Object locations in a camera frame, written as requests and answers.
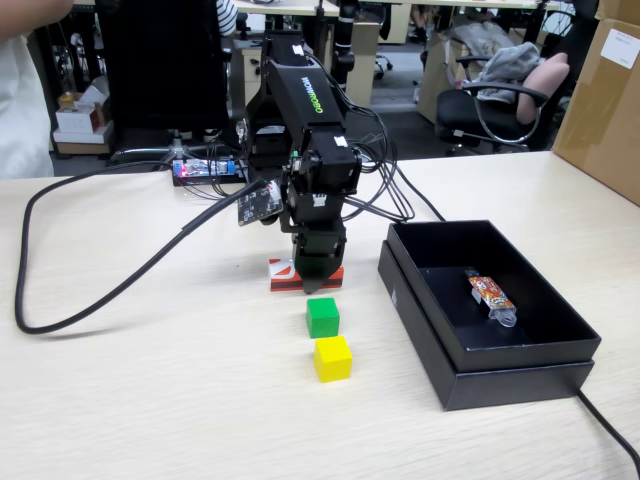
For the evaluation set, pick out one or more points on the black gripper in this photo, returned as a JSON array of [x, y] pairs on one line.
[[315, 215]]

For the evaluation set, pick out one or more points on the red and white box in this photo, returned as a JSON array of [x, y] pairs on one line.
[[282, 275]]

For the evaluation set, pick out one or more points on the green wooden cube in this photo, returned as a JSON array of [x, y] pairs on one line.
[[322, 317]]

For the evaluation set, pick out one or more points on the yellow wooden cube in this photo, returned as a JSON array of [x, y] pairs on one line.
[[332, 360]]

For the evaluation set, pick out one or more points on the bare person forearm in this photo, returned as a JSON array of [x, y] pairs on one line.
[[25, 12]]

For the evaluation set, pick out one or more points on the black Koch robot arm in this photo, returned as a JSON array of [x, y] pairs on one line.
[[310, 100]]

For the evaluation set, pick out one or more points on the black cardboard box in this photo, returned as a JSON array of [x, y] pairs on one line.
[[525, 350]]

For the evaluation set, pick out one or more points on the black open box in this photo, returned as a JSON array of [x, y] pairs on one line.
[[510, 387]]

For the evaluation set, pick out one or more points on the flat white box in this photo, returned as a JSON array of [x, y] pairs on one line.
[[82, 140]]

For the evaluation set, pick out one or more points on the white box with red side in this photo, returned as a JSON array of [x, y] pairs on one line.
[[75, 117]]

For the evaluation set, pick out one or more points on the large labelled cardboard box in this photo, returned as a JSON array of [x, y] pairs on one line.
[[600, 130]]

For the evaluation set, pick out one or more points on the plain cardboard box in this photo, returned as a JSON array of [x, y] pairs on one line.
[[620, 7]]

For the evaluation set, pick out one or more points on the controller board with red light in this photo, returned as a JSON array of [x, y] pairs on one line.
[[200, 169]]

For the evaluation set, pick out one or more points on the colourful printed usb stick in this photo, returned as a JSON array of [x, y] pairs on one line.
[[492, 295]]

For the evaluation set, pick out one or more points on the black office chair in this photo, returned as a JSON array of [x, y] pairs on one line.
[[460, 107]]

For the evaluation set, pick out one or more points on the black pole with white bands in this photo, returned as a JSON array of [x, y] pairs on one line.
[[342, 50]]

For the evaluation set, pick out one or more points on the black monitor with stand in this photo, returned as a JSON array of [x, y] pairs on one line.
[[160, 65]]

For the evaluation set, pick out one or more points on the person in striped shirt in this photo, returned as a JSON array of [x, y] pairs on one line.
[[226, 15]]

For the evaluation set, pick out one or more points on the grey cloth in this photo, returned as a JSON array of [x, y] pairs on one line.
[[510, 65]]

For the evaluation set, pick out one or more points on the pink cushion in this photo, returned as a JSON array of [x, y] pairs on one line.
[[547, 80]]

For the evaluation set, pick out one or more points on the person in white shirt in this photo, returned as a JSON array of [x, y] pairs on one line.
[[20, 110]]

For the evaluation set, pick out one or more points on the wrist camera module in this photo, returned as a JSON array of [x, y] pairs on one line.
[[257, 205]]

